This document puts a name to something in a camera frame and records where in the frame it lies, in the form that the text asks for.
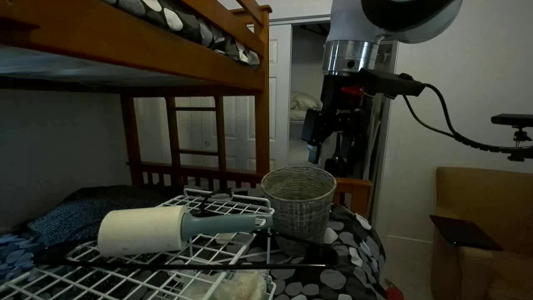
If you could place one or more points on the spotted bunk mattress cover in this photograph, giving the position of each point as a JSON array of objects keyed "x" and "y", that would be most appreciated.
[{"x": 188, "y": 22}]

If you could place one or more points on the white panelled door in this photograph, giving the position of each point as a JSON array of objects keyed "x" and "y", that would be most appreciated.
[{"x": 238, "y": 127}]

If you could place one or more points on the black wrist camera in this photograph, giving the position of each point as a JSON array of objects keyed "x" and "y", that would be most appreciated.
[{"x": 388, "y": 84}]

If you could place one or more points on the dark flat panel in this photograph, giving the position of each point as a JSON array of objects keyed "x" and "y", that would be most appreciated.
[{"x": 463, "y": 232}]

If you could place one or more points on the brown cardboard box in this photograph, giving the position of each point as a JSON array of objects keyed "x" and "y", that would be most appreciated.
[{"x": 488, "y": 206}]

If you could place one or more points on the blue textured blanket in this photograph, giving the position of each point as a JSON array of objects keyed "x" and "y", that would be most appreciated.
[{"x": 60, "y": 222}]

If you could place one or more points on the black spotted duvet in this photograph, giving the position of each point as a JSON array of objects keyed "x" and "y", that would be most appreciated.
[{"x": 333, "y": 277}]

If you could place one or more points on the white pillow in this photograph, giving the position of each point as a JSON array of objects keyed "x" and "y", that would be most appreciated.
[{"x": 305, "y": 102}]

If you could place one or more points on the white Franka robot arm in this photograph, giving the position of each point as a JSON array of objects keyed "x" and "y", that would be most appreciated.
[{"x": 354, "y": 22}]

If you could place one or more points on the wooden bunk bed frame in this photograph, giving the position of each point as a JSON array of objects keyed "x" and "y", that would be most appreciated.
[{"x": 166, "y": 56}]

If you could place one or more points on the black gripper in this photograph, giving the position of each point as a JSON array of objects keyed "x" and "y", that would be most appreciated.
[{"x": 346, "y": 127}]

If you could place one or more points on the woven brown basket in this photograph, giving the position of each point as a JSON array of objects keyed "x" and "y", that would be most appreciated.
[{"x": 300, "y": 214}]

